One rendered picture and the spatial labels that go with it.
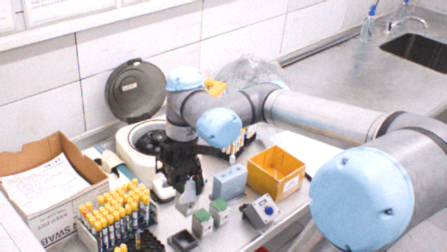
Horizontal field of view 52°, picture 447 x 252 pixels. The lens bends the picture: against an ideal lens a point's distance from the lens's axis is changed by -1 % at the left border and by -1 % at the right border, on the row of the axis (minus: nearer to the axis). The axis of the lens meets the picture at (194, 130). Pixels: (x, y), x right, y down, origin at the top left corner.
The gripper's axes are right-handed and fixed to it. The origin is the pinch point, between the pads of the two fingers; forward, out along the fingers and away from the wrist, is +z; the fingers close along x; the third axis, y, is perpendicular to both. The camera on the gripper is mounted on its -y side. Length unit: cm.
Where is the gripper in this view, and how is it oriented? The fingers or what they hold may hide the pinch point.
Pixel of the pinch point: (187, 196)
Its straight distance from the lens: 114.8
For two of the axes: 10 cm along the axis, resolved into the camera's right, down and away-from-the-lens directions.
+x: 6.3, 4.6, -6.2
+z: -0.4, 8.2, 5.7
